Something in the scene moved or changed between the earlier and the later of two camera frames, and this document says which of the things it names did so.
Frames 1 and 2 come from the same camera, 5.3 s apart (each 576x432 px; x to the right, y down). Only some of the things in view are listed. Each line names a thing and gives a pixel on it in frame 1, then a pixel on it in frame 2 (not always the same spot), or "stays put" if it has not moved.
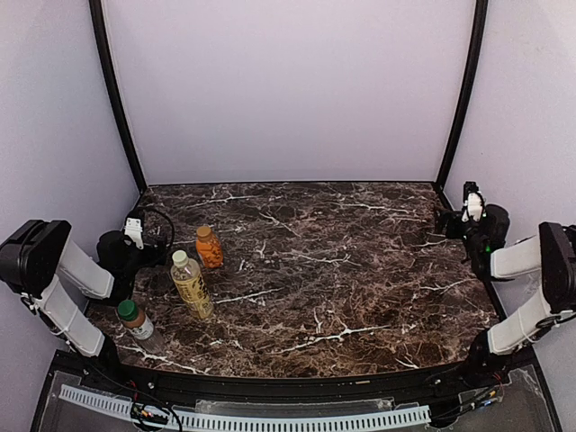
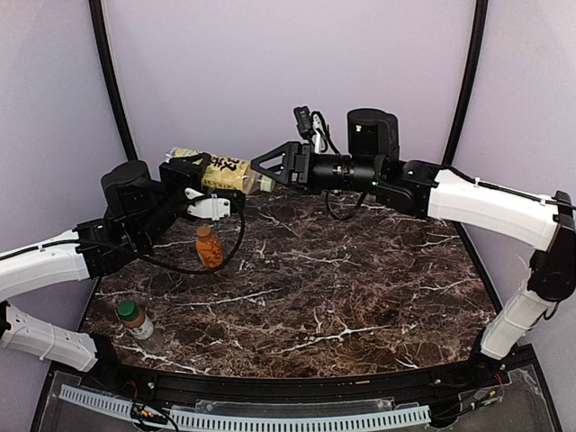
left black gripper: x=150 y=243 -> x=181 y=175
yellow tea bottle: x=186 y=273 -> x=227 y=173
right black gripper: x=453 y=223 -> x=304 y=164
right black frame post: x=473 y=67 stays put
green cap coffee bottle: x=134 y=319 stays put
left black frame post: x=113 y=84 stays put
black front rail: x=232 y=387 stays put
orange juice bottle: x=209 y=247 stays put
